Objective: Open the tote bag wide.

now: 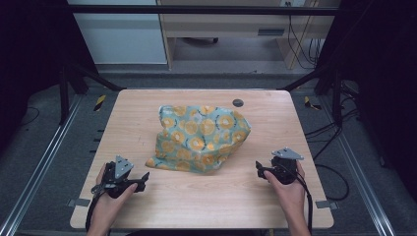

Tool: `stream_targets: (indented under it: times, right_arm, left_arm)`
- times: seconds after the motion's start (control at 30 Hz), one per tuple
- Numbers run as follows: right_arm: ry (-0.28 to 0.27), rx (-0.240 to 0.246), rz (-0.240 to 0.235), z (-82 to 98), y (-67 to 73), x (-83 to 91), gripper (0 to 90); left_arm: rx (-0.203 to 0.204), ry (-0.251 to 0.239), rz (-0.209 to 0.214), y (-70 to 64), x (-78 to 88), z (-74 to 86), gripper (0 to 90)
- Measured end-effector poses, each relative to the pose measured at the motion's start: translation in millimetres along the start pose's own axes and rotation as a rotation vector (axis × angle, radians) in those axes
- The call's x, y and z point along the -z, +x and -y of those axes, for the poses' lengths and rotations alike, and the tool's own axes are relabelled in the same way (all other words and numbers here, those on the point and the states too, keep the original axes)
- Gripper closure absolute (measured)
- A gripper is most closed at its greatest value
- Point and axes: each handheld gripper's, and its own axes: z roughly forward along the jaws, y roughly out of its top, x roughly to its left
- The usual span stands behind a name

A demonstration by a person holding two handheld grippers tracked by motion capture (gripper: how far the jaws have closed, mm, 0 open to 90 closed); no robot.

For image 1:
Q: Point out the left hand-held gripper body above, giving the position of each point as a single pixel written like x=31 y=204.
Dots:
x=123 y=166

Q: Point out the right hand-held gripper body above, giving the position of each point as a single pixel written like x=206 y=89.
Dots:
x=284 y=168

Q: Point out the person's right hand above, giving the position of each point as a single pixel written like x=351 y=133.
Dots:
x=293 y=196

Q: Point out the person's left hand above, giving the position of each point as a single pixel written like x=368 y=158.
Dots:
x=109 y=205

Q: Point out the teal cloth with orange print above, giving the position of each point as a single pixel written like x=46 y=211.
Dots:
x=200 y=137

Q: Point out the dark round table grommet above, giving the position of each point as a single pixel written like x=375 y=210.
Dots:
x=238 y=103

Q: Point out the yellow black tape marker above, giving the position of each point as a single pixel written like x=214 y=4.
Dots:
x=100 y=102
x=309 y=103

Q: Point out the black curtain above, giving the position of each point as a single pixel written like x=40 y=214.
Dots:
x=383 y=91
x=29 y=65

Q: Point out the white cabinet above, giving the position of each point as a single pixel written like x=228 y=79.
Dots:
x=121 y=36

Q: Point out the light wooden desk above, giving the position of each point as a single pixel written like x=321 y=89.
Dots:
x=226 y=24

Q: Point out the grey table bracket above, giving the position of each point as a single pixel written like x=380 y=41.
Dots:
x=326 y=205
x=78 y=202

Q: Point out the aluminium floor rail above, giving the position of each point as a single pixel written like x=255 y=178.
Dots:
x=359 y=170
x=39 y=167

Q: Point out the black metal frame strut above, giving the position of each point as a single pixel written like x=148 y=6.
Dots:
x=64 y=95
x=337 y=98

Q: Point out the black horizontal frame bar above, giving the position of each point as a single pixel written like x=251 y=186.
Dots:
x=196 y=10

